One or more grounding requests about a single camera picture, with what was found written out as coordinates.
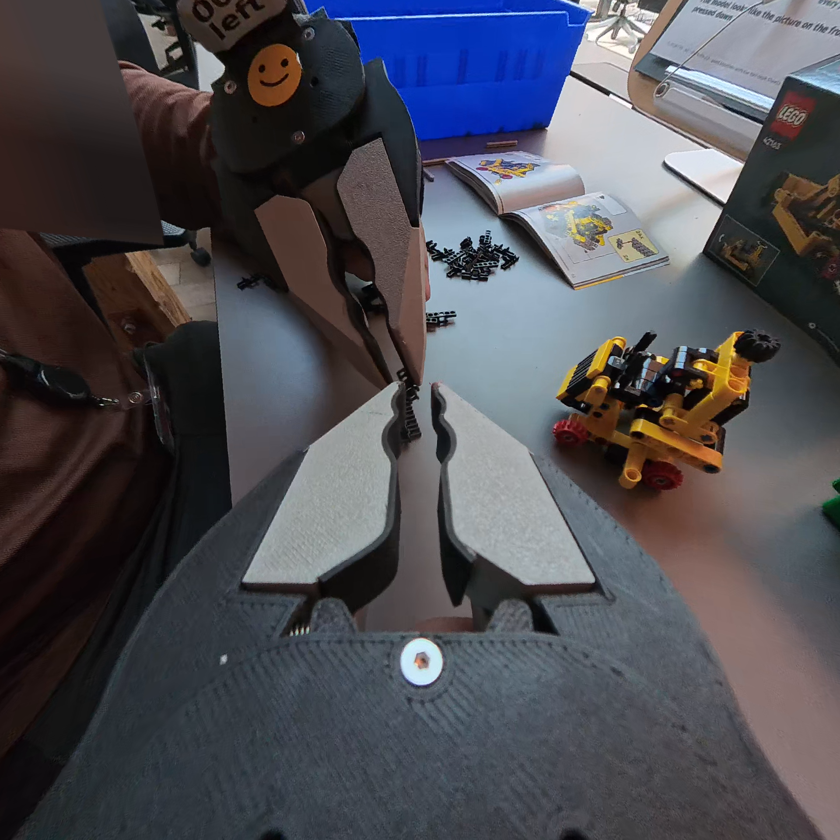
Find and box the metal wire clip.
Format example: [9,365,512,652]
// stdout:
[655,0,756,99]

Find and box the pile of black track links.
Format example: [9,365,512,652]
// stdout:
[425,230,521,282]

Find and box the person's torso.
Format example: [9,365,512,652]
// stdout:
[0,230,232,762]

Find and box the black track link strip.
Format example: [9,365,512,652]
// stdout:
[398,369,422,442]

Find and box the black office chair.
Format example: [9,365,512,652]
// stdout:
[39,220,212,266]

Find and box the person's left forearm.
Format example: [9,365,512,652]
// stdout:
[121,62,224,232]

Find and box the dark office chair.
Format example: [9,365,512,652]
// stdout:
[98,0,199,89]

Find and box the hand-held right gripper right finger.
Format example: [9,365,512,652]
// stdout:
[430,382,597,609]

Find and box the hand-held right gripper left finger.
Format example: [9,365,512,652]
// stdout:
[241,381,403,609]

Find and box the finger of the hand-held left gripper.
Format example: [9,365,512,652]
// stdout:
[255,197,392,388]
[336,136,429,389]

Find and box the grey office chair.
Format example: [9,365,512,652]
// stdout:
[594,0,651,47]

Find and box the white monitor stand base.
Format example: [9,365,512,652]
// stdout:
[664,150,749,204]

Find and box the wooden board with instruction sheet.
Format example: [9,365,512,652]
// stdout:
[626,0,840,126]

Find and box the lego instruction booklet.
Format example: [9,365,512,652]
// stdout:
[446,152,670,291]

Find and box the yellow lego bulldozer model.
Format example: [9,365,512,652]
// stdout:
[553,328,782,492]

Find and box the blue plastic bin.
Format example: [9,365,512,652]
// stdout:
[305,0,592,142]

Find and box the black badge reel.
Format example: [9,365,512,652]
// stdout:
[0,351,122,409]

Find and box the person's left hand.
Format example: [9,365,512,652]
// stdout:
[341,239,376,280]

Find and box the lego set box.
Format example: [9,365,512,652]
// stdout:
[703,56,840,370]

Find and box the wooden table support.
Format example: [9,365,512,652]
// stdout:
[85,249,193,352]

